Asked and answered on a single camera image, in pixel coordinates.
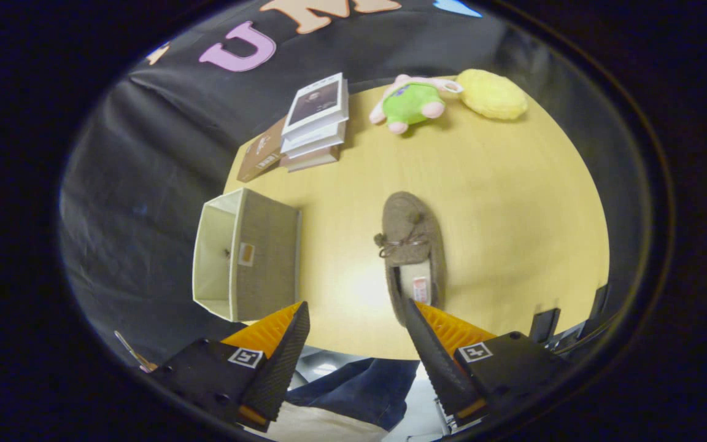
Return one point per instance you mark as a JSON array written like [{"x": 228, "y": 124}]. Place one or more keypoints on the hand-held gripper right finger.
[{"x": 436, "y": 362}]

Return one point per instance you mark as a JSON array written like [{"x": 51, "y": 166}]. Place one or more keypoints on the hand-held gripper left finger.
[{"x": 280, "y": 362}]

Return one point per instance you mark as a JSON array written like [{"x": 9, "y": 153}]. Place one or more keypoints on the grey fabric storage box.
[{"x": 267, "y": 258}]

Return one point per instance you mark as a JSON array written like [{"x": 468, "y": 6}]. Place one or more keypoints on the brown fuzzy slipper shoe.
[{"x": 405, "y": 215}]

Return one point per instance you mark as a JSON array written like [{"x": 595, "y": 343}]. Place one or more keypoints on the white cloth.
[{"x": 316, "y": 423}]

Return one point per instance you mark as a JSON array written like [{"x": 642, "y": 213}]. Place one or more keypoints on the beige book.
[{"x": 310, "y": 161}]

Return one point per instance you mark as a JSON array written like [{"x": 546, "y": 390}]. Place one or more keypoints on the brown book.
[{"x": 258, "y": 156}]

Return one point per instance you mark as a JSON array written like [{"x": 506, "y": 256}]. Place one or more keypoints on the plain white book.
[{"x": 310, "y": 144}]

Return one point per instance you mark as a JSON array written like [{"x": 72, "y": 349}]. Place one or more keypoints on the black backdrop cloth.
[{"x": 145, "y": 184}]

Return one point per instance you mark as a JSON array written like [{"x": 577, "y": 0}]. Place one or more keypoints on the green and pink plush toy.
[{"x": 412, "y": 104}]

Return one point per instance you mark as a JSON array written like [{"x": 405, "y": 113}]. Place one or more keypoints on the white book with photo cover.
[{"x": 313, "y": 101}]

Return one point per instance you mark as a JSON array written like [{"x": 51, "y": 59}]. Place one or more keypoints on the yellow plush toy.
[{"x": 491, "y": 95}]

